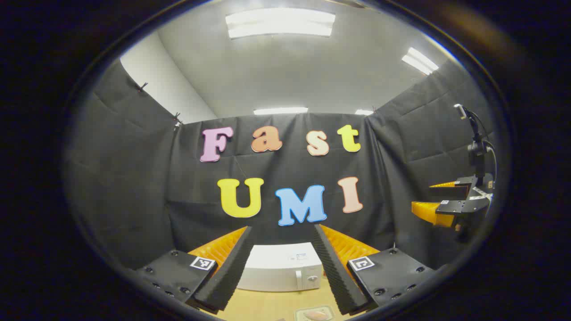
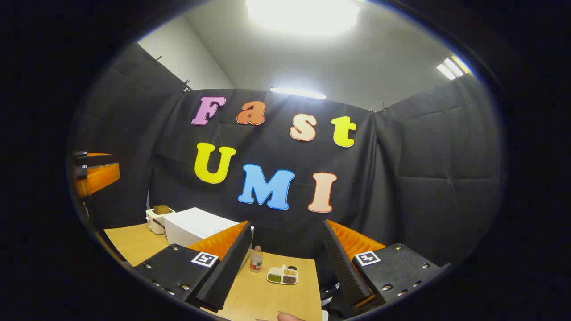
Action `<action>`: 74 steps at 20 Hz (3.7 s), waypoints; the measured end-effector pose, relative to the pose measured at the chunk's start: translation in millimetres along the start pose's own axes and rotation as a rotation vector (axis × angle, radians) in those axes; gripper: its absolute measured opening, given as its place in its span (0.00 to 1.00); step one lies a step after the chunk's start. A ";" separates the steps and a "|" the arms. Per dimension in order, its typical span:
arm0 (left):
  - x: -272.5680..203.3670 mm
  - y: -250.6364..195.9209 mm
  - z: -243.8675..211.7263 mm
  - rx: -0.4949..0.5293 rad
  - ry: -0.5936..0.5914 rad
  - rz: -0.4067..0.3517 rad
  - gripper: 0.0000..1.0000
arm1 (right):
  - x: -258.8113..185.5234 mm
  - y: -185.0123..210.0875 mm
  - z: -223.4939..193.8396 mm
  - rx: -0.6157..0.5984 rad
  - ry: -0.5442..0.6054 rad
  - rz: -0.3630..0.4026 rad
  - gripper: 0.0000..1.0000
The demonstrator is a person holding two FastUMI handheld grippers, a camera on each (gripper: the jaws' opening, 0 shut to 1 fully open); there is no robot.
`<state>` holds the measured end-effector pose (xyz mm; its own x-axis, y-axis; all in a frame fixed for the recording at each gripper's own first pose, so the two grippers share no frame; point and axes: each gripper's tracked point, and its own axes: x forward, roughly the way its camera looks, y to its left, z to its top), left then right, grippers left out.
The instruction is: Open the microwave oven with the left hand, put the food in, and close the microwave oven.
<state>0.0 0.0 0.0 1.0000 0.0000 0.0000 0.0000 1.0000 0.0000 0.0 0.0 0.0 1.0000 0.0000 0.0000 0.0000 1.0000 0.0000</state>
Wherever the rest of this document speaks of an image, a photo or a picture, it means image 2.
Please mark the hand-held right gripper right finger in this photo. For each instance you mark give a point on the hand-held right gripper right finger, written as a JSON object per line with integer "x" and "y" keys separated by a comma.
{"x": 341, "y": 267}

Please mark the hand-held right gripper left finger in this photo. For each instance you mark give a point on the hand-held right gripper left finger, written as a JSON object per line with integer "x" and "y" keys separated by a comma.
{"x": 232, "y": 263}

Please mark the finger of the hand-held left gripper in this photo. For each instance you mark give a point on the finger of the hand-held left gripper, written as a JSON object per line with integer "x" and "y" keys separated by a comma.
{"x": 102, "y": 178}
{"x": 93, "y": 161}

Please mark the white microwave oven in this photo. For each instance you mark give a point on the white microwave oven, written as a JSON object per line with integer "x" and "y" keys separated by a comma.
{"x": 192, "y": 225}

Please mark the small clear bottle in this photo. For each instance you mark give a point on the small clear bottle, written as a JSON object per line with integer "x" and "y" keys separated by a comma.
{"x": 256, "y": 263}

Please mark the white divided dish of beans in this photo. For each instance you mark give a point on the white divided dish of beans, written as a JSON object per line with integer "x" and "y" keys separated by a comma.
{"x": 282, "y": 276}

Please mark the brown toast slice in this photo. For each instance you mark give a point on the brown toast slice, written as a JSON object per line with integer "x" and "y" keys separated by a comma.
{"x": 161, "y": 209}

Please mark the white toaster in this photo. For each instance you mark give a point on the white toaster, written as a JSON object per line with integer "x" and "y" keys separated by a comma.
{"x": 156, "y": 224}

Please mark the black backdrop cloth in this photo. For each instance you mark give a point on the black backdrop cloth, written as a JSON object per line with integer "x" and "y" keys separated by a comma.
{"x": 401, "y": 178}

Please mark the long ceiling light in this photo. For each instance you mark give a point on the long ceiling light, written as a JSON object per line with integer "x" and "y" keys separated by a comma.
{"x": 298, "y": 93}

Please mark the twin ceiling light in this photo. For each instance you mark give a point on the twin ceiling light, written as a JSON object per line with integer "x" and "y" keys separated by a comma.
{"x": 451, "y": 67}

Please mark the large ceiling light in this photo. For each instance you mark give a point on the large ceiling light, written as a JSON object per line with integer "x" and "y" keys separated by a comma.
{"x": 303, "y": 13}

